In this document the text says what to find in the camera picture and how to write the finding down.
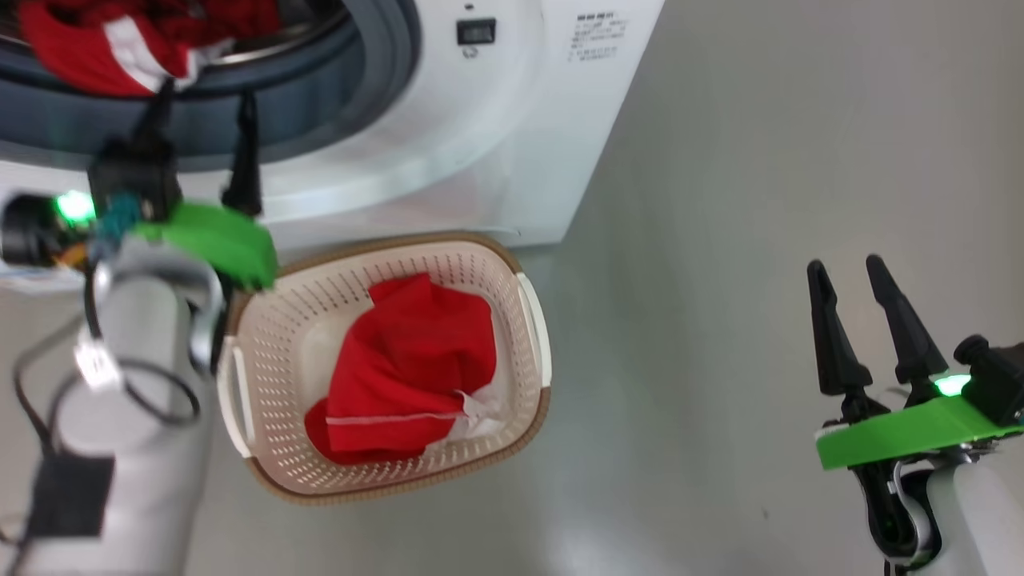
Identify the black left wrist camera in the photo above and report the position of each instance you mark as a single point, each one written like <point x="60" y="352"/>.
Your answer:
<point x="136" y="180"/>

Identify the red garment with white stitching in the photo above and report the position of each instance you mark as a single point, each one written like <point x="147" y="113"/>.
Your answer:
<point x="400" y="360"/>

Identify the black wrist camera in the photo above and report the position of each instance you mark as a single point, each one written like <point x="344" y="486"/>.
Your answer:
<point x="136" y="180"/>
<point x="1000" y="384"/>

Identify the red garment with white stripe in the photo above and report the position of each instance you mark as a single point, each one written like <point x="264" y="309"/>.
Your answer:
<point x="72" y="56"/>

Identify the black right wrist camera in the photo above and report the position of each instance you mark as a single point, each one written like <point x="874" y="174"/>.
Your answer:
<point x="1000" y="384"/>

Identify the white front-load washing machine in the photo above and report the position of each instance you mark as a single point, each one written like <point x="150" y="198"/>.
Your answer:
<point x="480" y="120"/>

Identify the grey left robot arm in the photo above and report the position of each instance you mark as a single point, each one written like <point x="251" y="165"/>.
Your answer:
<point x="136" y="400"/>

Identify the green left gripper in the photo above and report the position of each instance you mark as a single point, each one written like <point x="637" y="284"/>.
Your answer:
<point x="224" y="240"/>

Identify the cream perforated laundry basket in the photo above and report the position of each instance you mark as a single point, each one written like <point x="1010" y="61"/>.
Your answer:
<point x="496" y="280"/>

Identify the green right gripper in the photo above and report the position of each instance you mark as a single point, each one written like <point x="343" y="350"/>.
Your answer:
<point x="904" y="436"/>

